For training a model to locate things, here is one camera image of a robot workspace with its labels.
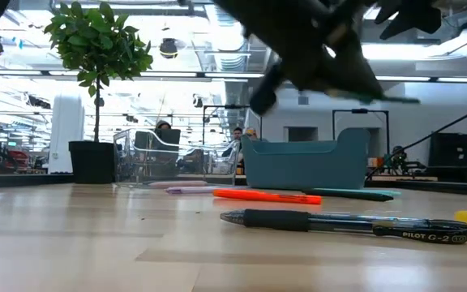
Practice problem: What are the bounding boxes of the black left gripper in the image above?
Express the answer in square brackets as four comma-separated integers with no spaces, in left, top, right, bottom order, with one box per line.
[212,0,384,117]

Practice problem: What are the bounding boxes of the silver ventilation duct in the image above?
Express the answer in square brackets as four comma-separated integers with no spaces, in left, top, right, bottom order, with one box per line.
[205,22,251,73]

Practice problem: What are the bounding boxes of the white column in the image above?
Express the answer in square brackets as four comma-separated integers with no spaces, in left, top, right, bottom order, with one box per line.
[48,80,85,174]

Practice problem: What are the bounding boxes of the purple pen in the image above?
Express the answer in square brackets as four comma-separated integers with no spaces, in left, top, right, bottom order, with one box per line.
[164,186,221,195]

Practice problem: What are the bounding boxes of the light teal pen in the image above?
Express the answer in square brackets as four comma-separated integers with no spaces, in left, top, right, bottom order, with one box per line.
[310,187,402,198]

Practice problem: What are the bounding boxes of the linear ceiling light bar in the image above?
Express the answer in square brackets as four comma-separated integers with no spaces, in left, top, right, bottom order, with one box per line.
[0,69,467,84]

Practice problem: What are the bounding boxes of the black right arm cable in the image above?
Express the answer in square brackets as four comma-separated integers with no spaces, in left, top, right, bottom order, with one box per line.
[365,101,467,181]

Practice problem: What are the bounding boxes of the black stand frame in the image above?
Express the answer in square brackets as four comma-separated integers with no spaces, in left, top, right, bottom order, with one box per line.
[331,108,391,157]
[202,104,264,144]

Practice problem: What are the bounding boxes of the black monitor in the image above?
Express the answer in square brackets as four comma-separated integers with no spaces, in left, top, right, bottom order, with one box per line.
[134,128,182,165]

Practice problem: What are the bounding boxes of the black Pilot gel pen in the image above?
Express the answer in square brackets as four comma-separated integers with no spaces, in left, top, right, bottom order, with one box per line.
[219,208,467,246]

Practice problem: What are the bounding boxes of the black cabinet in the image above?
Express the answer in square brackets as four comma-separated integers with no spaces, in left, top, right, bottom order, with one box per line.
[427,130,467,184]

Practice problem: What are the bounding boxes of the teal plastic bin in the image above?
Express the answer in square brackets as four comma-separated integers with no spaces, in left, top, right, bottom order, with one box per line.
[240,127,371,191]

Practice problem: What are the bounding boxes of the black background robot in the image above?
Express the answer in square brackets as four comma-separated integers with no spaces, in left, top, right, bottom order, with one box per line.
[393,156,427,176]

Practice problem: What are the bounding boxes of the clear plastic bin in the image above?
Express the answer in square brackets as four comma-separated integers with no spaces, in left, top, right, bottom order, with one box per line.
[113,127,242,190]

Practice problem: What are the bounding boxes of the wooden background table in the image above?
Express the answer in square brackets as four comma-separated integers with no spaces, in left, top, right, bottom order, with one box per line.
[366,174,439,183]

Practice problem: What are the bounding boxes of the red storage rack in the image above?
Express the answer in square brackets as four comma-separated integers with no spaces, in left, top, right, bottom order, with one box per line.
[5,148,31,172]

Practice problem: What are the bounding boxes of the orange highlighter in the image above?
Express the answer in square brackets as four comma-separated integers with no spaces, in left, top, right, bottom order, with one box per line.
[212,188,323,206]

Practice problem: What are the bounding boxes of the green potted plant, black pot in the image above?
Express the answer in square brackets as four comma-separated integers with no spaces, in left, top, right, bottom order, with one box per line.
[43,2,155,185]

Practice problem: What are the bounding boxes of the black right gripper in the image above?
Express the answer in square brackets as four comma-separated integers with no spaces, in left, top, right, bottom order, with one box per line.
[374,0,443,41]

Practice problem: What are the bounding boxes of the dark green pen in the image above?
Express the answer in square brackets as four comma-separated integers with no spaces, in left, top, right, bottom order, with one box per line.
[301,189,394,203]

